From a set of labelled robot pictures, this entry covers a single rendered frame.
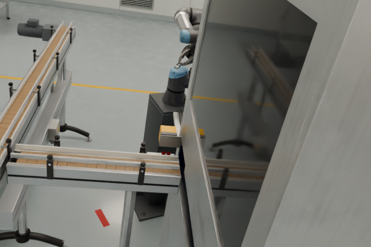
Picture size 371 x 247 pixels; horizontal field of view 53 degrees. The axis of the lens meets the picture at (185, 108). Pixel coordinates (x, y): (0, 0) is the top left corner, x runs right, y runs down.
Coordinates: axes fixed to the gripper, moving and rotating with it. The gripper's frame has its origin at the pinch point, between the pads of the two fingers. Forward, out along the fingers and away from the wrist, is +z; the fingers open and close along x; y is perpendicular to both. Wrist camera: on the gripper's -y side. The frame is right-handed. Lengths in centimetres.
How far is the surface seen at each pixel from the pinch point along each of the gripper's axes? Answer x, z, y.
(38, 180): -4, 88, 6
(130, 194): 27, 66, 5
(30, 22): -99, 8, -109
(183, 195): 41, 55, 21
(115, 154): 10, 60, 11
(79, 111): -35, 6, -195
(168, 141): 21.7, 40.1, 13.5
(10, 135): -27, 83, -7
